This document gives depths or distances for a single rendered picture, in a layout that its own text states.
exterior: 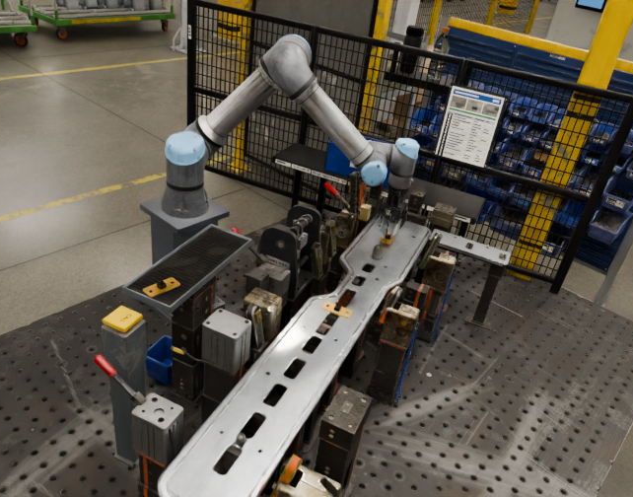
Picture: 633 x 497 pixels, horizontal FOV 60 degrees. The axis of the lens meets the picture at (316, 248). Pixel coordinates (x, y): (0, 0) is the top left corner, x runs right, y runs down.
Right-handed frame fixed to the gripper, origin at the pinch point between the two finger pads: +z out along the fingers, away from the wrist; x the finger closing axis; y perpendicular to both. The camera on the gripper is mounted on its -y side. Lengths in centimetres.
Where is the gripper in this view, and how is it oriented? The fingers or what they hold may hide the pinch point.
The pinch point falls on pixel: (388, 234)
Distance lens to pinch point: 196.6
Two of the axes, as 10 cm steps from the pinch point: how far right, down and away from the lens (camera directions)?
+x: 9.0, 3.2, -3.0
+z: -1.2, 8.4, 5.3
